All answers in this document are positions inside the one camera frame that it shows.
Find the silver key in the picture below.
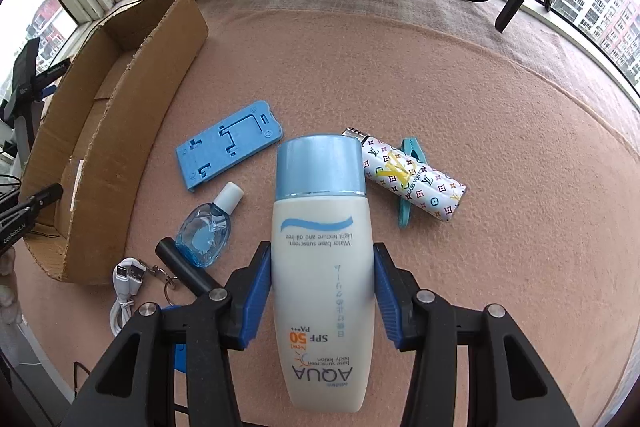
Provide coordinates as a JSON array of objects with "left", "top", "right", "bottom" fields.
[{"left": 139, "top": 260, "right": 173, "bottom": 283}]

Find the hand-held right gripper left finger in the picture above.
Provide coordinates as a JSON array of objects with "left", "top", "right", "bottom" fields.
[{"left": 60, "top": 241, "right": 273, "bottom": 427}]

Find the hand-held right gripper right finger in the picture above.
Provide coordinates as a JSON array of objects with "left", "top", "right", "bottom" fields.
[{"left": 372, "top": 242, "right": 581, "bottom": 427}]

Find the black exercise machine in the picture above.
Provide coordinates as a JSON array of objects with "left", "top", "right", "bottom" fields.
[{"left": 0, "top": 38, "right": 71, "bottom": 168}]

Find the white sunscreen bottle blue cap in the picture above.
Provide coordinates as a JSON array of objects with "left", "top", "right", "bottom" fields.
[{"left": 271, "top": 135, "right": 375, "bottom": 414}]

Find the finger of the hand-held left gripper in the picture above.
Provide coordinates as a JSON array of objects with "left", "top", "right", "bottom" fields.
[{"left": 20, "top": 183, "right": 64, "bottom": 214}]

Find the cardboard box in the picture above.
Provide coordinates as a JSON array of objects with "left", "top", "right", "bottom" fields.
[{"left": 17, "top": 0, "right": 210, "bottom": 285}]

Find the white patterned tube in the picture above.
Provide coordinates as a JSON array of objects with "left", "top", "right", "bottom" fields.
[{"left": 341, "top": 127, "right": 468, "bottom": 225}]

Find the black cylinder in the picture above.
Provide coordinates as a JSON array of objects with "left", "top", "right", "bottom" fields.
[{"left": 155, "top": 237, "right": 225, "bottom": 298}]

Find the small blue eye drop bottle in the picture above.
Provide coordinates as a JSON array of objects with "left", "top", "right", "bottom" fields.
[{"left": 175, "top": 182, "right": 245, "bottom": 268}]

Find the white USB cable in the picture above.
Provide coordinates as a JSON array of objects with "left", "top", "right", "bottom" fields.
[{"left": 110, "top": 257, "right": 148, "bottom": 338}]

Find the black floor cable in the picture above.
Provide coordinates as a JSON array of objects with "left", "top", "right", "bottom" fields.
[{"left": 72, "top": 359, "right": 96, "bottom": 393}]

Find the teal plastic clip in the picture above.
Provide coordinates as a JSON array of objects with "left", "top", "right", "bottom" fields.
[{"left": 396, "top": 137, "right": 427, "bottom": 229}]

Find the blue folding phone stand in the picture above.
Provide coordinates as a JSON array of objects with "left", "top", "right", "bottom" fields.
[{"left": 175, "top": 100, "right": 284, "bottom": 194}]

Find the round blue tape measure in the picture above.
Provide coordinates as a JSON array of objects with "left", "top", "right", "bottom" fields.
[{"left": 162, "top": 303, "right": 190, "bottom": 388}]

